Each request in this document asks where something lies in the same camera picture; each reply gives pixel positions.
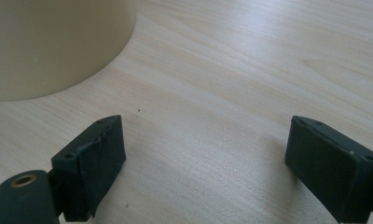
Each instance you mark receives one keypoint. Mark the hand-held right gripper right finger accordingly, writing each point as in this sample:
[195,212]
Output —
[330,168]

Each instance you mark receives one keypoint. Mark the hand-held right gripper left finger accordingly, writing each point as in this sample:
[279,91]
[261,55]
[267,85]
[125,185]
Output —
[91,165]

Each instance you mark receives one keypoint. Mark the cream round container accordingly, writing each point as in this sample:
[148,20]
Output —
[51,43]

